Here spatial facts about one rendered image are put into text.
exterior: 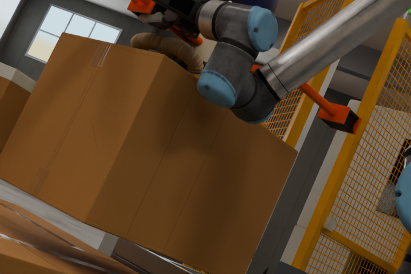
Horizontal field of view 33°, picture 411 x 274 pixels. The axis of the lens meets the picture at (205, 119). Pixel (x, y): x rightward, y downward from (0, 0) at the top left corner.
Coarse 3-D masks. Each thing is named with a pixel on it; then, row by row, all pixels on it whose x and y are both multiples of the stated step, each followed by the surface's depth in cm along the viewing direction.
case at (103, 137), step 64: (64, 64) 173; (128, 64) 158; (64, 128) 163; (128, 128) 150; (192, 128) 163; (256, 128) 180; (64, 192) 154; (128, 192) 153; (192, 192) 168; (256, 192) 186; (192, 256) 173
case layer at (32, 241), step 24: (0, 216) 194; (24, 216) 225; (0, 240) 148; (24, 240) 166; (48, 240) 189; (72, 240) 218; (0, 264) 133; (24, 264) 138; (48, 264) 146; (72, 264) 163; (96, 264) 184; (120, 264) 213
